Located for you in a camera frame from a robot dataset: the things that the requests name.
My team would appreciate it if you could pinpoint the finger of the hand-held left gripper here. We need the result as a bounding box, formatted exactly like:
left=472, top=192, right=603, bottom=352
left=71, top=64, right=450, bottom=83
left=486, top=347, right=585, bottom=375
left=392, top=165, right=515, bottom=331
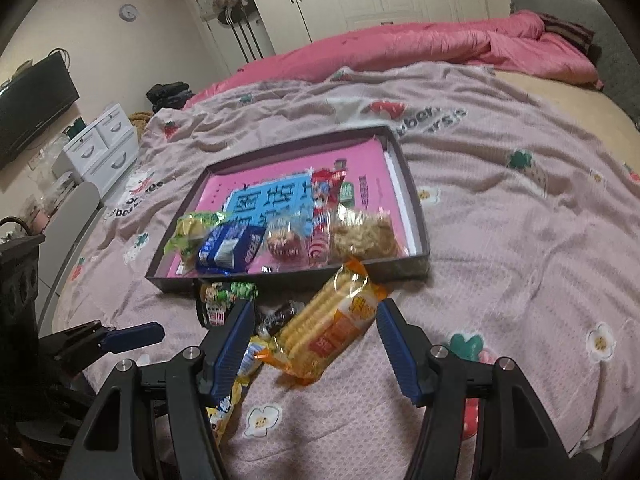
left=50, top=320, right=117, bottom=376
left=97, top=323, right=166, bottom=354

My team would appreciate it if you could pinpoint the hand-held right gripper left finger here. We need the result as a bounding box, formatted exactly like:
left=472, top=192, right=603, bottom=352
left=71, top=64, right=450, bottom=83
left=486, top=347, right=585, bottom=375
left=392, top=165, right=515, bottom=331
left=60, top=300, right=256, bottom=480

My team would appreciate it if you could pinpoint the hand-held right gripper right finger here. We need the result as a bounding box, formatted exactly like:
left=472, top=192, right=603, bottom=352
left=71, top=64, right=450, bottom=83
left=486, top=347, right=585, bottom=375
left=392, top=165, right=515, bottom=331
left=377, top=299, right=571, bottom=480

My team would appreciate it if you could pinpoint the orange biscuit packet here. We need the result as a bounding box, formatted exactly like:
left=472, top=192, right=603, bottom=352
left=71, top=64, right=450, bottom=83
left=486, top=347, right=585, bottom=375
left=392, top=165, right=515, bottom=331
left=254, top=257, right=390, bottom=386

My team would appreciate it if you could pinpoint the dark shallow cardboard box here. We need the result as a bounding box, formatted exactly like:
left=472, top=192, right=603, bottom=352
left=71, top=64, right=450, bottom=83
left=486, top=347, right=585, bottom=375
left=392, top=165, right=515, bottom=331
left=145, top=125, right=432, bottom=293

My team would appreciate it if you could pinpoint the blue snack packet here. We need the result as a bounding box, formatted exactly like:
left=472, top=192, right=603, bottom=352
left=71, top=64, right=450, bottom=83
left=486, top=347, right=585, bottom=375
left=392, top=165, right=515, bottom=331
left=195, top=224, right=267, bottom=276

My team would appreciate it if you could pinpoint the clear packet with red sweet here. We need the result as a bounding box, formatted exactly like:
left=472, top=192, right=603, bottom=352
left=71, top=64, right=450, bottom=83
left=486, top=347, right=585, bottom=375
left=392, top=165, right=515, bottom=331
left=265, top=215, right=303, bottom=263

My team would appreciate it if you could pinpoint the clear crispy noodle packet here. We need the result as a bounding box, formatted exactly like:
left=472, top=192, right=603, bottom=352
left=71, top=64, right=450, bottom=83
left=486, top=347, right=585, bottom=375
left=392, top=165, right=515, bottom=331
left=327, top=207, right=401, bottom=263

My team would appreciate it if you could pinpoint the red and white striped packet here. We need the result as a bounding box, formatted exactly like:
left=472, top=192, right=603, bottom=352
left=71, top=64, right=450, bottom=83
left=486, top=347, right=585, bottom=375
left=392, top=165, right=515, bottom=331
left=306, top=207, right=333, bottom=267

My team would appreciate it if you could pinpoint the long yellow snack packet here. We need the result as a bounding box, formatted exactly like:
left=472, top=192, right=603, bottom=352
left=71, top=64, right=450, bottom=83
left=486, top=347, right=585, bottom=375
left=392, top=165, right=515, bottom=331
left=206, top=335, right=276, bottom=448

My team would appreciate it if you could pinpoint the black and green snack packet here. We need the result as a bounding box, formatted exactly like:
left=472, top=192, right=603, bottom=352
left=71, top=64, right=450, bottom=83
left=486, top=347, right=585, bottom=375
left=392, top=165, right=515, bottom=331
left=194, top=280, right=258, bottom=330

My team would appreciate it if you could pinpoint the small dark brown candy packet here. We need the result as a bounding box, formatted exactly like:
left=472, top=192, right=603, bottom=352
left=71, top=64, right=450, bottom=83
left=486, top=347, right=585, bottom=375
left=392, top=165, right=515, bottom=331
left=257, top=300, right=306, bottom=338

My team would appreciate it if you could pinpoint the green label pastry packet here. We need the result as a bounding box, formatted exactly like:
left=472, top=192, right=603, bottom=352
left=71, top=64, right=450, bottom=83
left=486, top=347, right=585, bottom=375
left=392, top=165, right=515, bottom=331
left=164, top=211, right=231, bottom=261

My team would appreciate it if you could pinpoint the white drawer cabinet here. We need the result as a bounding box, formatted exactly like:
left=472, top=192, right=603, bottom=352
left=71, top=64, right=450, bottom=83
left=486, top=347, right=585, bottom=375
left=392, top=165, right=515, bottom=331
left=55, top=104, right=140, bottom=196

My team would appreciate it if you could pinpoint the pink strawberry printed blanket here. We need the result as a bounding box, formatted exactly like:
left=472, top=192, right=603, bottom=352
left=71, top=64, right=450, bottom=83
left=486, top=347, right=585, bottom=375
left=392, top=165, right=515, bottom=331
left=50, top=62, right=640, bottom=466

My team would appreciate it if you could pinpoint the red snack packet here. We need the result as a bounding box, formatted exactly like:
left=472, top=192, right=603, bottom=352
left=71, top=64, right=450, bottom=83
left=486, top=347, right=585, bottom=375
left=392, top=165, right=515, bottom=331
left=310, top=167, right=348, bottom=208

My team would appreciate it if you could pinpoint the black flat television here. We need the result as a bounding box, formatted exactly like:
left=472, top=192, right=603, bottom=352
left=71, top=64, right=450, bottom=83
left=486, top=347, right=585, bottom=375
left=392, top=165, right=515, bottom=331
left=0, top=52, right=81, bottom=171

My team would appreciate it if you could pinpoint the pink picture book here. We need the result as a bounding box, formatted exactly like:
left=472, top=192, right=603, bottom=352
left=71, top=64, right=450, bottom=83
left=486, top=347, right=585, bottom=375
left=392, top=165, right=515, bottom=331
left=167, top=135, right=418, bottom=276

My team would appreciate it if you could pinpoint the black bag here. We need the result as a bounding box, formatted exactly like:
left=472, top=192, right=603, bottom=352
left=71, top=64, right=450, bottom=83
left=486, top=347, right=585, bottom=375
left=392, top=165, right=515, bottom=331
left=146, top=81, right=194, bottom=112

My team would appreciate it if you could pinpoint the beige bed sheet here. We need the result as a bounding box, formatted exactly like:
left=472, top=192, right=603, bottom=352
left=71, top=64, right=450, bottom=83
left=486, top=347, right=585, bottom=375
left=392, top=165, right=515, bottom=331
left=495, top=67, right=640, bottom=161

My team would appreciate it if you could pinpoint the pink quilt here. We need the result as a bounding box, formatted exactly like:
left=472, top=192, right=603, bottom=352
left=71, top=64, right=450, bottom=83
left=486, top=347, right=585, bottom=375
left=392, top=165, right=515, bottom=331
left=182, top=10, right=603, bottom=111

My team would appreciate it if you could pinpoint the dark striped pillow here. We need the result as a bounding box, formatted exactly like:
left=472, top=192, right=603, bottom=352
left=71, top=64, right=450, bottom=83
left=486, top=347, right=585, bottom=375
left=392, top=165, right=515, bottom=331
left=540, top=14, right=596, bottom=53

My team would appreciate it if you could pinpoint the grey upholstered headboard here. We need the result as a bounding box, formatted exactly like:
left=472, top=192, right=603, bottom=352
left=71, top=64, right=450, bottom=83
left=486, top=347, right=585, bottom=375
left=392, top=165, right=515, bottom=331
left=509, top=0, right=640, bottom=128

